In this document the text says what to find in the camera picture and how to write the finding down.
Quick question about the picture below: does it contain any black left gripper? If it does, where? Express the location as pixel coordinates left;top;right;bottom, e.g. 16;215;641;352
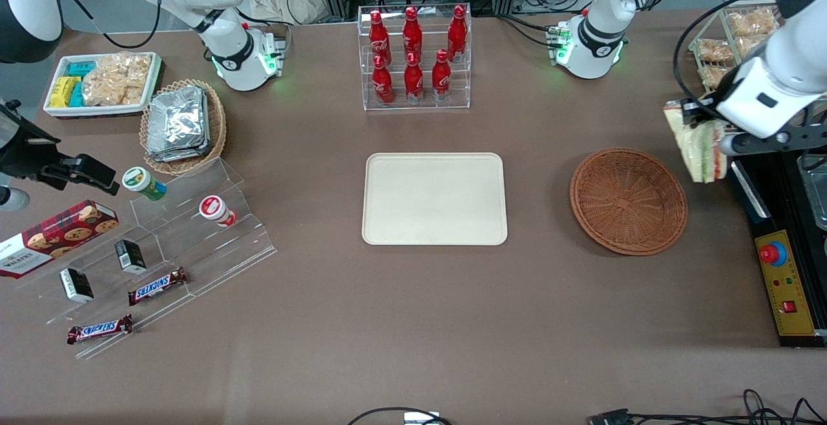
681;96;827;155

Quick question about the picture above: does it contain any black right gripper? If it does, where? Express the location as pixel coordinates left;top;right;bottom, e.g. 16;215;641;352
0;99;121;195

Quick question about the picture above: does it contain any triangle sandwich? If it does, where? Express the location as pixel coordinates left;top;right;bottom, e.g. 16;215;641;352
663;99;729;184

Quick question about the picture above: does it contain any round brown wicker basket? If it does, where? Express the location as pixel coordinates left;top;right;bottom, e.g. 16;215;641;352
569;147;689;256

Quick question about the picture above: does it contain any oval wicker basket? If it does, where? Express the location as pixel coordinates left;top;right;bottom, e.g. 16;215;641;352
140;79;227;176

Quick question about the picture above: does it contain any beige plastic tray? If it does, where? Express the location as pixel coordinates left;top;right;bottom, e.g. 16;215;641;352
361;152;508;246

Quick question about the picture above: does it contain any red tartan cookie box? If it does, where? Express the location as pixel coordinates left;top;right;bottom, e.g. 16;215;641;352
0;199;120;279

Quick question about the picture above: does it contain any white rectangular snack dish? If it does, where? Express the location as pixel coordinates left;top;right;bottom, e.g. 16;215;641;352
43;52;163;119

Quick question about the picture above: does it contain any green yogurt cup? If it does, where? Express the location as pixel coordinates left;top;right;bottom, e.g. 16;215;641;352
122;167;167;202

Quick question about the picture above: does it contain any clear box with pastries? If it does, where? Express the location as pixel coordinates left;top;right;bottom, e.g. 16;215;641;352
687;0;827;99

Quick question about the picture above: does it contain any yellow snack packet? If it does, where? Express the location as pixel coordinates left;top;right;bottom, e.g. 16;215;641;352
50;76;82;109

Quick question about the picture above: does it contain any small black box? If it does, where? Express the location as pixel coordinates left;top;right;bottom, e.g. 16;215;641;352
115;239;148;275
59;267;95;304

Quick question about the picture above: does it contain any silver foil pack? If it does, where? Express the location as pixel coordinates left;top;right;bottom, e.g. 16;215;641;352
147;85;209;154
145;144;211;163

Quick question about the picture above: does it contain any clear bag of rice crackers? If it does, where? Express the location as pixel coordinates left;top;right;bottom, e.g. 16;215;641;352
82;52;153;107

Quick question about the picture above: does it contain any black machine with yellow panel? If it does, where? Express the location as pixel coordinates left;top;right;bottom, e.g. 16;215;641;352
729;147;827;349

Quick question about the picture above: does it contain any Snickers chocolate bar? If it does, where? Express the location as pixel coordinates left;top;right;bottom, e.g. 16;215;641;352
67;314;134;346
127;267;189;306

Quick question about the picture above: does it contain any clear glass container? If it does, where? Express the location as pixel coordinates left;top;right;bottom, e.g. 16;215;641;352
797;153;827;231

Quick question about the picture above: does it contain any red yogurt cup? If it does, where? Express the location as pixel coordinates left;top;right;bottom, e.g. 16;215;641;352
198;195;238;228

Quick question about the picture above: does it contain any clear acrylic stepped stand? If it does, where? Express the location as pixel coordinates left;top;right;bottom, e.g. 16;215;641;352
16;157;278;360

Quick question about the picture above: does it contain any red emergency stop button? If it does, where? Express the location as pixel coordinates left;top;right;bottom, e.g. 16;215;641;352
759;242;788;267

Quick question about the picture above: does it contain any red cola bottle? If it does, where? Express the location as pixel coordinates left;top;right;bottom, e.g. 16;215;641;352
372;55;395;107
431;49;453;103
368;10;392;64
402;6;424;61
447;5;468;63
403;52;425;105

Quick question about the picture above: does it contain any clear acrylic bottle rack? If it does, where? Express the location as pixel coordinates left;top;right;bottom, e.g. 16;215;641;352
357;3;473;112

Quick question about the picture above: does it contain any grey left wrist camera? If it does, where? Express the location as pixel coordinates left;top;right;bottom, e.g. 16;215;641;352
719;133;754;157

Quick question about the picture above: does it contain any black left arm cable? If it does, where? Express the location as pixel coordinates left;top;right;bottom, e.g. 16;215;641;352
673;0;776;106

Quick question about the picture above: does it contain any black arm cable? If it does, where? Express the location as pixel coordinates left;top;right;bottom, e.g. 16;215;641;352
673;0;776;106
59;0;162;50

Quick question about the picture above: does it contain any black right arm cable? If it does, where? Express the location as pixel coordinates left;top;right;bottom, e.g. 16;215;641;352
59;0;162;50

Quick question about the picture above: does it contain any black coiled cable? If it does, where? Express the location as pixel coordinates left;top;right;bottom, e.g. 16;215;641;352
587;389;827;425

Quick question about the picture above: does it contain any black cable with white plug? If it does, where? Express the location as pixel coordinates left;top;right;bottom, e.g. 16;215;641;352
347;407;453;425

